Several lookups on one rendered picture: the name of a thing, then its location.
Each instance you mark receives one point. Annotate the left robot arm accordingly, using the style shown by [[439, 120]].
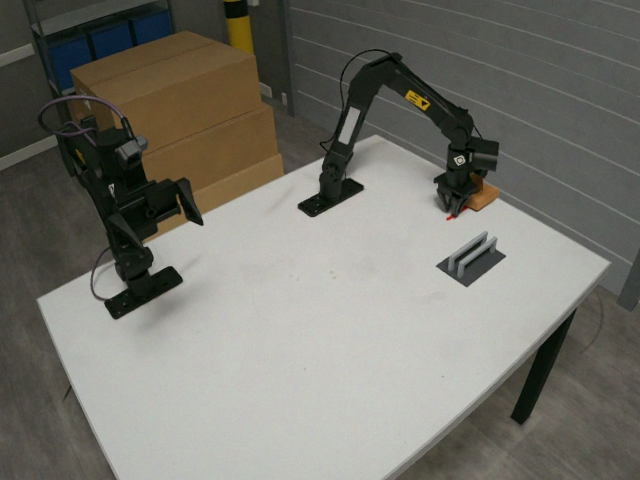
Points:
[[456, 125]]

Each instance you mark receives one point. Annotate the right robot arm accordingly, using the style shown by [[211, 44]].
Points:
[[142, 287]]

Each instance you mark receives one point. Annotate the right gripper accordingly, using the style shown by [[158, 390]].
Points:
[[142, 197]]

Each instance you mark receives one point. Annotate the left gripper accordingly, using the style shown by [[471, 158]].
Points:
[[456, 184]]

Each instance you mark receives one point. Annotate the grey rack with two rails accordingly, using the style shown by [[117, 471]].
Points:
[[467, 270]]

